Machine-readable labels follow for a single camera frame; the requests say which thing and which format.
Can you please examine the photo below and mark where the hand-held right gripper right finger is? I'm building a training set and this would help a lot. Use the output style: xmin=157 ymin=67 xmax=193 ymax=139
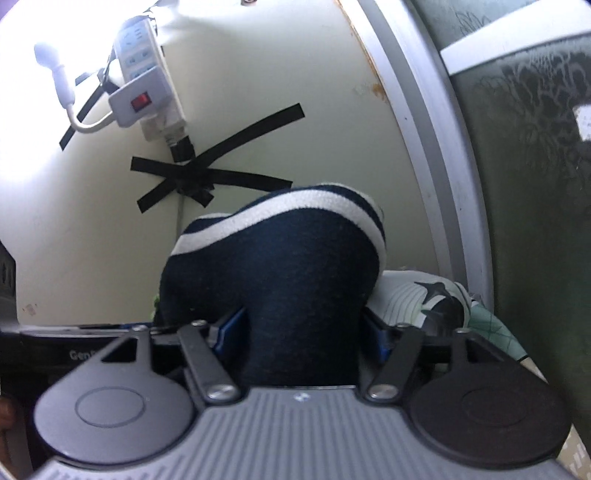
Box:
xmin=361 ymin=309 xmax=509 ymax=400

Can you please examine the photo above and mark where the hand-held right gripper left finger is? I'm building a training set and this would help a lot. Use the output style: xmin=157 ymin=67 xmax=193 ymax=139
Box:
xmin=95 ymin=308 xmax=248 ymax=403

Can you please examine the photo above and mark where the black tape cross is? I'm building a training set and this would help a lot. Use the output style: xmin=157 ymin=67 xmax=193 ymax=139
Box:
xmin=130 ymin=103 xmax=306 ymax=214

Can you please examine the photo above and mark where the white plug adapter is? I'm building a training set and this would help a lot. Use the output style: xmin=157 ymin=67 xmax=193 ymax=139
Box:
xmin=34 ymin=41 xmax=117 ymax=136

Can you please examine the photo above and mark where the white power strip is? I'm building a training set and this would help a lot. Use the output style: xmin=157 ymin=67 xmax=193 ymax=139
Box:
xmin=107 ymin=15 xmax=188 ymax=142

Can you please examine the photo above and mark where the grey window frame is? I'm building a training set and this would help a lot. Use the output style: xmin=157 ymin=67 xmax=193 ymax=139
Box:
xmin=341 ymin=0 xmax=496 ymax=317

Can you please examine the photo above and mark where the green patterned window glass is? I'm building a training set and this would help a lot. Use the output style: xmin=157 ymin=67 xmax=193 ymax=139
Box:
xmin=410 ymin=0 xmax=591 ymax=416

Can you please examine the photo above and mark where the beige zigzag bed sheet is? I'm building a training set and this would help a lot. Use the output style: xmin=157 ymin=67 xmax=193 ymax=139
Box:
xmin=556 ymin=415 xmax=591 ymax=480

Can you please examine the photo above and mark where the black tape strip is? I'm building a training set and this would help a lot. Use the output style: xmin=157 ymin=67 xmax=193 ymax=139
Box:
xmin=58 ymin=68 xmax=122 ymax=151

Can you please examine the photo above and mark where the navy striped sweater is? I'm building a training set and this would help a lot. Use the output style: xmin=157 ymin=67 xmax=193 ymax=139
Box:
xmin=151 ymin=182 xmax=387 ymax=388

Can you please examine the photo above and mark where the light green patterned cloth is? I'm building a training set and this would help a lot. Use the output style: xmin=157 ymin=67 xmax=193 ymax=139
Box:
xmin=468 ymin=298 xmax=529 ymax=367

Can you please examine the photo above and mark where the white printed garment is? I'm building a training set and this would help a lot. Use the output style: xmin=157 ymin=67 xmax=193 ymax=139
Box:
xmin=365 ymin=270 xmax=474 ymax=334

